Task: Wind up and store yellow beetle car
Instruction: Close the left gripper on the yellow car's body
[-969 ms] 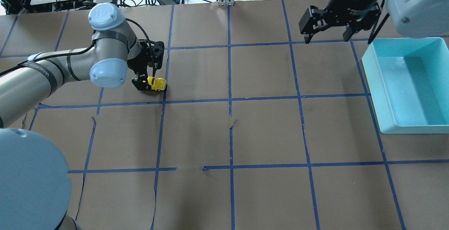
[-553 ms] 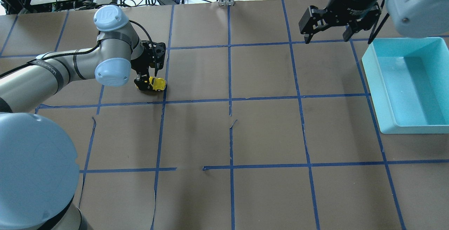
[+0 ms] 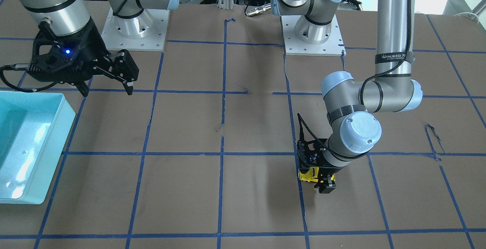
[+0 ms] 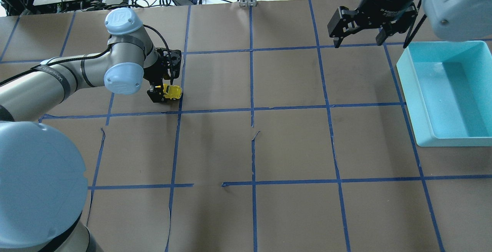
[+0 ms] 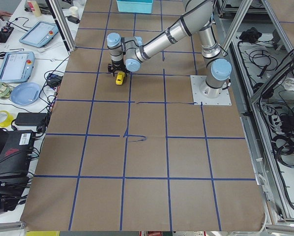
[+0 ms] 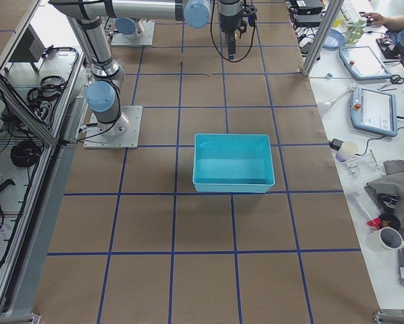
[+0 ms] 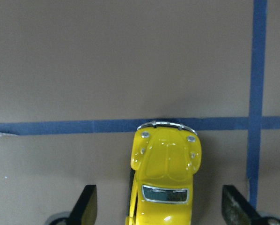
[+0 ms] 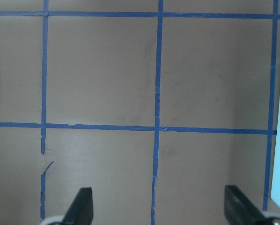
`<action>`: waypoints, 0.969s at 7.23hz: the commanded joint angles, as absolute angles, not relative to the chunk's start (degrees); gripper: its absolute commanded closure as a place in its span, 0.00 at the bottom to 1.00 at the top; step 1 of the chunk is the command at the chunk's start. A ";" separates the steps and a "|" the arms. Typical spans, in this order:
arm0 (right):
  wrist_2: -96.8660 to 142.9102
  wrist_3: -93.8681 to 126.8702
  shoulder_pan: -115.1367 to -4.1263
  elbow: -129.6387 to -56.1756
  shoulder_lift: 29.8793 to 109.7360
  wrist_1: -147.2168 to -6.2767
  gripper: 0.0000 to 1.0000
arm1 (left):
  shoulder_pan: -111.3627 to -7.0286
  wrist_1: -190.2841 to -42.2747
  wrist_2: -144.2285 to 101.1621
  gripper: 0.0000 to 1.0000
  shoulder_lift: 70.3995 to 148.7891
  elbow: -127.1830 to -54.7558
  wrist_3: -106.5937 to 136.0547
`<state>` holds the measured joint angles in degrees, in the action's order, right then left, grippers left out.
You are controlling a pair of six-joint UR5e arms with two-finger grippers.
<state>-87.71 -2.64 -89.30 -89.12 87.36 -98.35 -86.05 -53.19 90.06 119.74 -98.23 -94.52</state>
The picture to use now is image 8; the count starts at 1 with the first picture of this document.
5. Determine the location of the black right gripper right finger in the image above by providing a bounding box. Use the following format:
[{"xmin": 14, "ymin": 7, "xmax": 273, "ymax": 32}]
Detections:
[{"xmin": 224, "ymin": 185, "xmax": 280, "ymax": 225}]

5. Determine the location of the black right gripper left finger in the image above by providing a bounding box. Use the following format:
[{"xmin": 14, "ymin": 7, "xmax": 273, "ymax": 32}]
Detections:
[{"xmin": 61, "ymin": 187, "xmax": 94, "ymax": 225}]

